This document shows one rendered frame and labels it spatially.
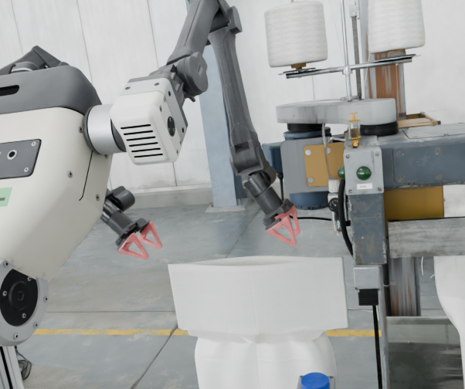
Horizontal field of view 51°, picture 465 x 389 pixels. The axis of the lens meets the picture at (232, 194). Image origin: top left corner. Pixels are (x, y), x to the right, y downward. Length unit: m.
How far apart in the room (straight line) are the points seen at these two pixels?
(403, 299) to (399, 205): 0.43
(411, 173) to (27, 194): 0.75
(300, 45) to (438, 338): 0.96
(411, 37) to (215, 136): 4.85
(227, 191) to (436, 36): 3.04
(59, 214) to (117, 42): 6.17
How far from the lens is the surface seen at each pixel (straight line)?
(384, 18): 1.35
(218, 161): 6.09
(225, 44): 1.33
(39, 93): 0.96
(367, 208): 1.09
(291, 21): 1.34
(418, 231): 1.29
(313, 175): 1.47
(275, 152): 1.49
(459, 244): 1.31
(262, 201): 1.26
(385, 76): 1.56
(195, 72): 1.01
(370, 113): 1.18
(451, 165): 1.10
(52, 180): 0.84
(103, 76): 7.07
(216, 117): 6.02
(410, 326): 1.63
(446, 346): 1.68
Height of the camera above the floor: 1.49
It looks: 12 degrees down
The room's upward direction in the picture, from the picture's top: 7 degrees counter-clockwise
